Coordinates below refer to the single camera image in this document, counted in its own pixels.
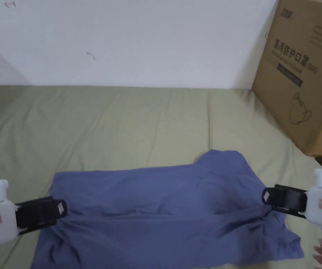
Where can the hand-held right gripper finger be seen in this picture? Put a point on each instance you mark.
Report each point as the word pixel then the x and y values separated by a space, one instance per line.
pixel 289 187
pixel 285 200

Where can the brown cardboard carton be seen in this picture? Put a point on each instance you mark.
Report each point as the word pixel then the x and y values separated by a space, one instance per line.
pixel 303 84

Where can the bed with pale green sheet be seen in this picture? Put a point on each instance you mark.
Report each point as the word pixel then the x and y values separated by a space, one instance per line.
pixel 116 126

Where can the dark blue shirt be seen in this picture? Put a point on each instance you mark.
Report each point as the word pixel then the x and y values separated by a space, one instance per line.
pixel 161 213

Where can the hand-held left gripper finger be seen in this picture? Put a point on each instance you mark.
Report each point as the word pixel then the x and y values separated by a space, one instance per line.
pixel 42 214
pixel 39 199

